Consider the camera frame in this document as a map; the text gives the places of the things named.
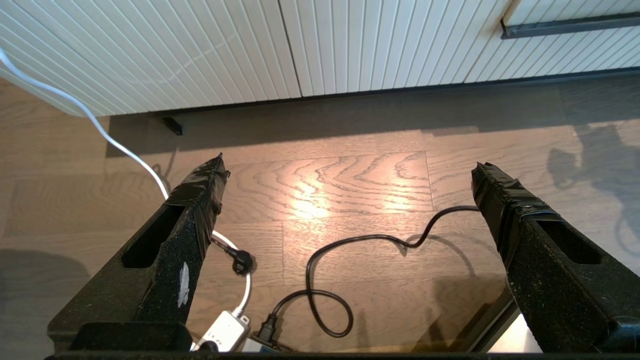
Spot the white ribbed drawer with handle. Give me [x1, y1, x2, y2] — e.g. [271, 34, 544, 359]
[462, 0, 640, 85]

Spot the black power cable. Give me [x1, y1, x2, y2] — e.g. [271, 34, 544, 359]
[257, 206, 481, 351]

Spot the thick white power cable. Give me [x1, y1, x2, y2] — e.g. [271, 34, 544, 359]
[0, 47, 253, 321]

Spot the white ribbed TV cabinet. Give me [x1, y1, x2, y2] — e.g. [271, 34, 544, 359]
[0, 0, 640, 130]

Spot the black furniture leg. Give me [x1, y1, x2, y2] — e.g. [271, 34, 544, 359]
[161, 116, 185, 136]

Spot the black drawer handle bar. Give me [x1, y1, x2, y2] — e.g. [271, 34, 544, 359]
[501, 12, 640, 40]

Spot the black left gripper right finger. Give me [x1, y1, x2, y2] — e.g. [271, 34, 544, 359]
[471, 161, 640, 353]

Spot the black power plug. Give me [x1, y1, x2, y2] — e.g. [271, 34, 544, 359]
[210, 237, 257, 277]

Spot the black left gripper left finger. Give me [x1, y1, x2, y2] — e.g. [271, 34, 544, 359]
[47, 152, 232, 352]

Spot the white inline power box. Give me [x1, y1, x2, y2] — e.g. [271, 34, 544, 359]
[192, 311, 251, 352]

